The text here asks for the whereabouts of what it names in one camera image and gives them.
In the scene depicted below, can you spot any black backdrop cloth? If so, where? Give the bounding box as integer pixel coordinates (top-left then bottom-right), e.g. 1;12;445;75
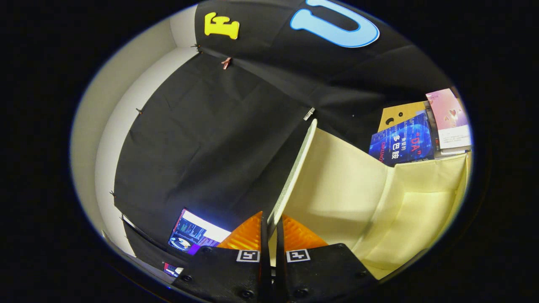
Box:
113;0;457;263

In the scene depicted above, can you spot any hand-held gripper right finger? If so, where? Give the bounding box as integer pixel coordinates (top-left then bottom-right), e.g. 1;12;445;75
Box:
276;215;377;303

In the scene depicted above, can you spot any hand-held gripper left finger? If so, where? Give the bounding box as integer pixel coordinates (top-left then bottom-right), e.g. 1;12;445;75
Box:
171;211;272;303

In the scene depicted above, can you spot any dark cover book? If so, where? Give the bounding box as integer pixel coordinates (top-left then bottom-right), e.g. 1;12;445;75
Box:
423;101;442;158

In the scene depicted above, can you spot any cream fabric storage box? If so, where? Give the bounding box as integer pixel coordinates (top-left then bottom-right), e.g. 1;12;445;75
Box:
267;119;471;280

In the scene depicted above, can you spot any pink cover book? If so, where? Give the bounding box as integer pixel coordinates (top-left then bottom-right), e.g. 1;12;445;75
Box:
425;88;472;150

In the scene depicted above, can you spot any computer monitor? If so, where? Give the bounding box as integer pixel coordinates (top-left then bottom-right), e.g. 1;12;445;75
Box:
168;208;232;256

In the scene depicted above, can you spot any blue cover book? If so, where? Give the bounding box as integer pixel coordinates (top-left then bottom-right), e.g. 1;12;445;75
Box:
369;110;435;165

